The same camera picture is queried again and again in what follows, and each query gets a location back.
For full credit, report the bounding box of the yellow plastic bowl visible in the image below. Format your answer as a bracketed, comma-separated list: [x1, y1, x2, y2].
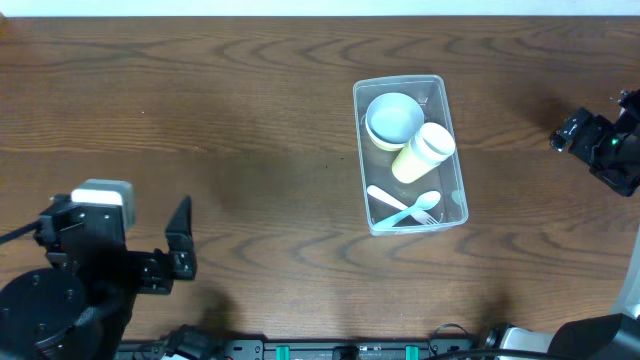
[365, 123, 404, 152]

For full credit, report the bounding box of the clear plastic container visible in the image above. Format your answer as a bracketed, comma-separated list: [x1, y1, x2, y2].
[353, 75, 469, 236]

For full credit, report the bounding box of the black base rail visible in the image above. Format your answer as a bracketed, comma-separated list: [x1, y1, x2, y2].
[114, 337, 476, 360]

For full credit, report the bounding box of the yellow plastic cup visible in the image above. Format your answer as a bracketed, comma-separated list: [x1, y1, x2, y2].
[391, 139, 445, 184]

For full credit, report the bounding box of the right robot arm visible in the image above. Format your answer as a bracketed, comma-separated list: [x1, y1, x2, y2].
[480, 102, 639, 359]

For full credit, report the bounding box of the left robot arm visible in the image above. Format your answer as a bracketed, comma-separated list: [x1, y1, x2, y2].
[1, 194, 197, 359]

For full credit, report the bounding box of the light blue plastic spoon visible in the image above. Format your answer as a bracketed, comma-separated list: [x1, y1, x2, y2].
[375, 190, 441, 228]

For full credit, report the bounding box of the white plastic cup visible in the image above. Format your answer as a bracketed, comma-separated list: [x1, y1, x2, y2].
[411, 122, 456, 166]

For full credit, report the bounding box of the grey-blue plastic bowl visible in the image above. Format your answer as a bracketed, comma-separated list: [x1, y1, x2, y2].
[365, 92, 425, 145]

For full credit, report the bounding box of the white plastic fork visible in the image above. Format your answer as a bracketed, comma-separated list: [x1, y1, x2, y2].
[366, 185, 438, 225]

